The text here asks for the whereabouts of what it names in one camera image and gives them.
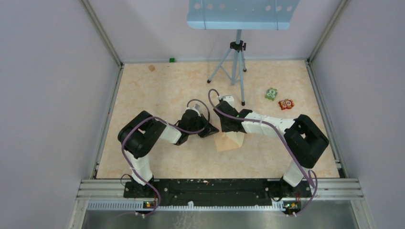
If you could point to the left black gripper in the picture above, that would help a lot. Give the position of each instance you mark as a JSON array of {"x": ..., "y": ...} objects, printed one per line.
[{"x": 210, "y": 130}]

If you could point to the white cable duct strip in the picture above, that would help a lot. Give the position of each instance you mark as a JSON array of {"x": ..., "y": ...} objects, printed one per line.
[{"x": 136, "y": 205}]

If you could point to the red toy block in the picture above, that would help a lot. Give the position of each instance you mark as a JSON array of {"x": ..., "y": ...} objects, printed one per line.
[{"x": 286, "y": 104}]

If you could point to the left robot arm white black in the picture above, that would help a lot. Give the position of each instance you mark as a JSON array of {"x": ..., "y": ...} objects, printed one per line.
[{"x": 140, "y": 135}]

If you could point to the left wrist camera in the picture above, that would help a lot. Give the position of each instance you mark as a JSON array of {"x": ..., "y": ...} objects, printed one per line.
[{"x": 196, "y": 108}]

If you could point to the green toy block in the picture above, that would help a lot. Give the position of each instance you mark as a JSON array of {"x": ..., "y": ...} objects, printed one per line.
[{"x": 271, "y": 94}]

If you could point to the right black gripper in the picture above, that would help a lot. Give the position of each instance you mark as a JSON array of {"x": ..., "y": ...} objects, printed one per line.
[{"x": 224, "y": 128}]

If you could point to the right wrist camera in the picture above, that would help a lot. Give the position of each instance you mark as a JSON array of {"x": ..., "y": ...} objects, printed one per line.
[{"x": 227, "y": 98}]

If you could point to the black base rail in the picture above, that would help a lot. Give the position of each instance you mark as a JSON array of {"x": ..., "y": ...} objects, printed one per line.
[{"x": 237, "y": 192}]

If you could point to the peach envelope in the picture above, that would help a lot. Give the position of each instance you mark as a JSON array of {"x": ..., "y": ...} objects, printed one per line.
[{"x": 222, "y": 142}]

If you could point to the cream paper letter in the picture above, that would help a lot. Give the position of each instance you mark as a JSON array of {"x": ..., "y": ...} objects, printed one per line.
[{"x": 236, "y": 139}]

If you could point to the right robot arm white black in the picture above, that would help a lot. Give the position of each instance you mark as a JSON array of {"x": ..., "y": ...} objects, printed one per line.
[{"x": 304, "y": 141}]

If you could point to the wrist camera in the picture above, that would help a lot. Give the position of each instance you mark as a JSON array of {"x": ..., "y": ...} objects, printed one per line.
[
  {"x": 196, "y": 108},
  {"x": 227, "y": 98}
]

